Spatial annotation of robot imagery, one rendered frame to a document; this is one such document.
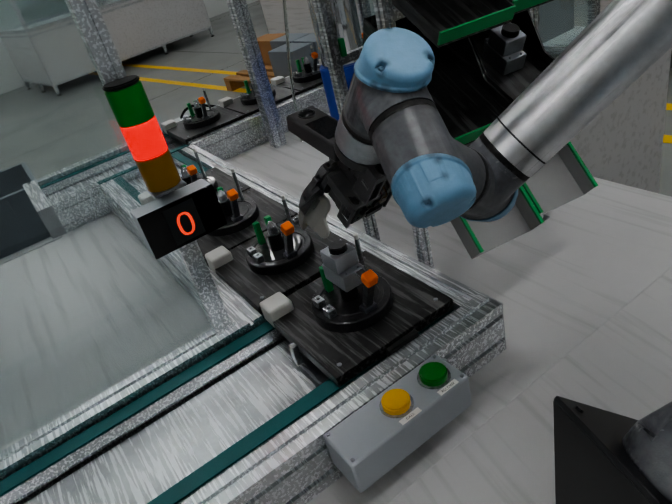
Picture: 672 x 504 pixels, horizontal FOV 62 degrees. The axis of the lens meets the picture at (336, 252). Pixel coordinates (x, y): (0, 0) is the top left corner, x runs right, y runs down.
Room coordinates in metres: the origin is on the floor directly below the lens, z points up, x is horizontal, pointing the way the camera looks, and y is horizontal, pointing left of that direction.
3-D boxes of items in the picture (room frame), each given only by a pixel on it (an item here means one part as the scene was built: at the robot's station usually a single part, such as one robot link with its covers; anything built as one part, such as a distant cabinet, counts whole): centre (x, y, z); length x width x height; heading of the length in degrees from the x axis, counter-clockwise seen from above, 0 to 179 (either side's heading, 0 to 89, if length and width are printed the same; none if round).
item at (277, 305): (0.81, 0.13, 0.97); 0.05 x 0.05 x 0.04; 27
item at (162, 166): (0.79, 0.22, 1.28); 0.05 x 0.05 x 0.05
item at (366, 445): (0.54, -0.03, 0.93); 0.21 x 0.07 x 0.06; 117
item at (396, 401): (0.54, -0.03, 0.96); 0.04 x 0.04 x 0.02
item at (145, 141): (0.79, 0.22, 1.33); 0.05 x 0.05 x 0.05
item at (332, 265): (0.78, 0.00, 1.06); 0.08 x 0.04 x 0.07; 27
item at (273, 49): (6.21, 0.04, 0.20); 1.20 x 0.80 x 0.41; 36
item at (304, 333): (0.77, 0.00, 0.96); 0.24 x 0.24 x 0.02; 27
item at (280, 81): (2.31, -0.08, 1.01); 0.24 x 0.24 x 0.13; 27
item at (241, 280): (1.00, 0.11, 1.01); 0.24 x 0.24 x 0.13; 27
